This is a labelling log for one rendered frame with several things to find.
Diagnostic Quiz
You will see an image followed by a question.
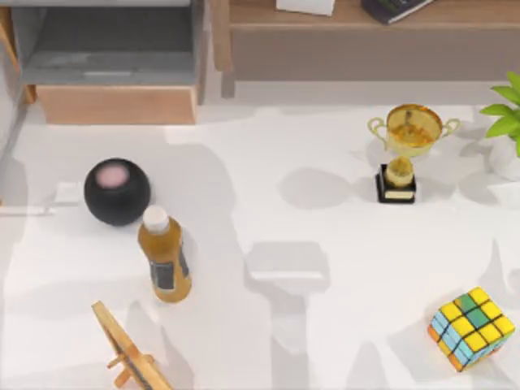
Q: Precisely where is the gold trophy on black base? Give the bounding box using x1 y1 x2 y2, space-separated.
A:
367 103 462 205

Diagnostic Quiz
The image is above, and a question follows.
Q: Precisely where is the white box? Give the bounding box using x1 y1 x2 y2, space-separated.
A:
275 0 336 17

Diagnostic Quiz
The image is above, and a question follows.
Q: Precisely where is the pale wooden drawer front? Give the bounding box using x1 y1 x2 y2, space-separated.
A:
35 84 197 125

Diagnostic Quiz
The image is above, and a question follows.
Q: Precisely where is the amber bottle with white cap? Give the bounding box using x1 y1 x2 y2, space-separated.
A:
136 205 193 304

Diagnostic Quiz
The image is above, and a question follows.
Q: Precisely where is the wooden open shelf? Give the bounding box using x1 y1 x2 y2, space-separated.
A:
210 0 520 99

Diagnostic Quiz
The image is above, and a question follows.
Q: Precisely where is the dark book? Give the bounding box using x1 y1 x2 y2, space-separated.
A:
360 0 435 25

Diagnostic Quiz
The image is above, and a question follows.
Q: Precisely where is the colourful puzzle cube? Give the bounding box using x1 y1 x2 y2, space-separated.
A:
427 286 516 373

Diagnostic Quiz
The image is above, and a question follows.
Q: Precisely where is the green plant in white pot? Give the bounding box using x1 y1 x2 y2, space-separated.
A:
479 71 520 182

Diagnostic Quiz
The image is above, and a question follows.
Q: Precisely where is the black round speaker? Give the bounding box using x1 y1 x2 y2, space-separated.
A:
83 157 155 228

